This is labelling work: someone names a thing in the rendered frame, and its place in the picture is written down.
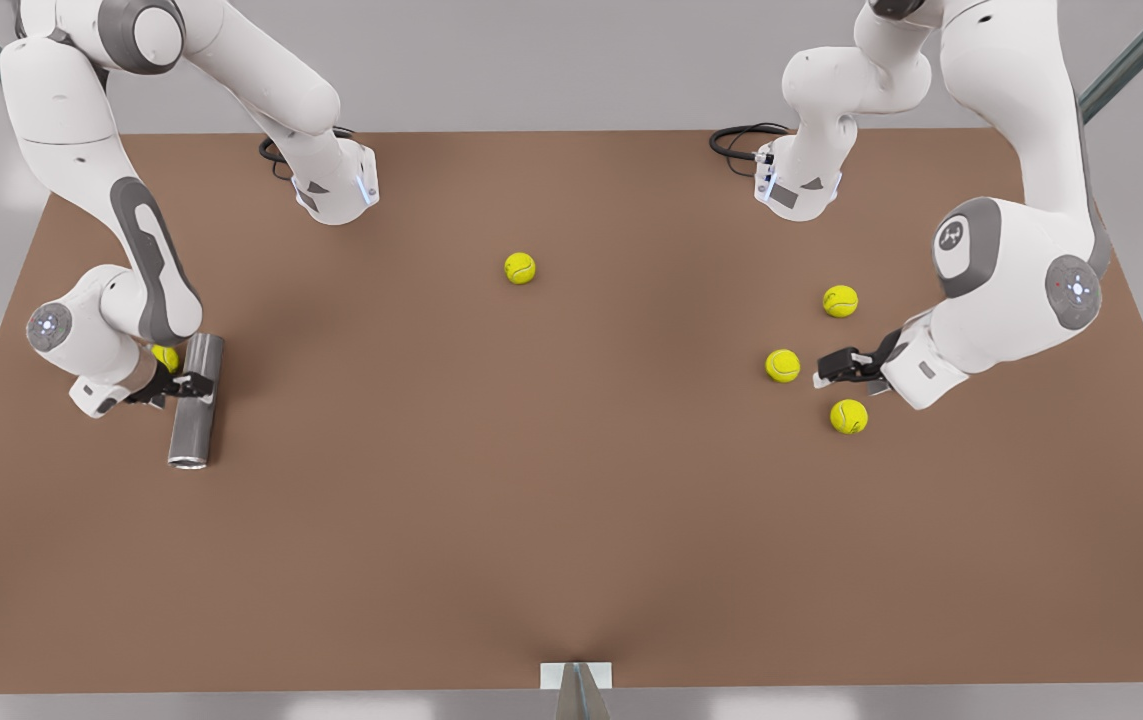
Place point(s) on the grey tennis ball tube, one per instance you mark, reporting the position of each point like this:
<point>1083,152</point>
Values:
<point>195,420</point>

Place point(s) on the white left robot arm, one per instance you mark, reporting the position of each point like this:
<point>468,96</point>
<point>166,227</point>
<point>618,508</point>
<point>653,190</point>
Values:
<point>1016,260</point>

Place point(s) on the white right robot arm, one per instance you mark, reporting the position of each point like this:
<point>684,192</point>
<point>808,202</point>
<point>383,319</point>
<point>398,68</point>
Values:
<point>61,120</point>

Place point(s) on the yellow tennis ball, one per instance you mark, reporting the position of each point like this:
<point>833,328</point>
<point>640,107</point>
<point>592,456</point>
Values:
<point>520,268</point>
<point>840,301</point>
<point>167,356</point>
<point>848,416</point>
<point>783,366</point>

